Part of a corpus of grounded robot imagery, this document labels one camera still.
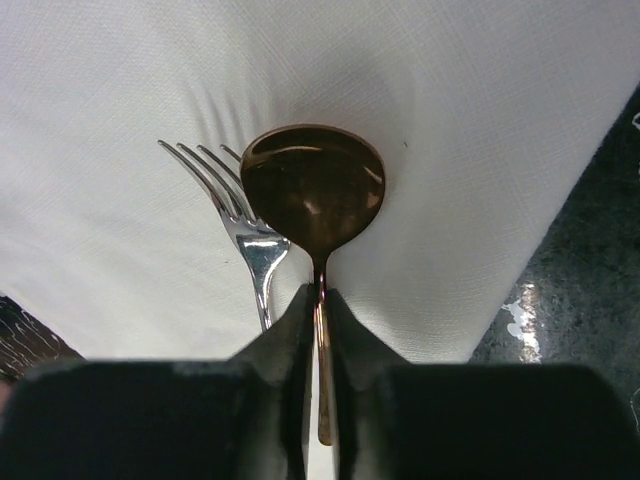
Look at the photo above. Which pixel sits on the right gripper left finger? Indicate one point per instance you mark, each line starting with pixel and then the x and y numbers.
pixel 244 417

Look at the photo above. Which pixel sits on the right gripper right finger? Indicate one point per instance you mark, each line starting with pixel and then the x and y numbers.
pixel 403 420

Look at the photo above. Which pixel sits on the silver fork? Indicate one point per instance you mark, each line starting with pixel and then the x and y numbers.
pixel 261 247

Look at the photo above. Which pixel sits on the copper spoon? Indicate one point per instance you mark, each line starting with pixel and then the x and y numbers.
pixel 319 187

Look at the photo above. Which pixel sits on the white cloth napkin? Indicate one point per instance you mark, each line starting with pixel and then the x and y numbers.
pixel 485 113

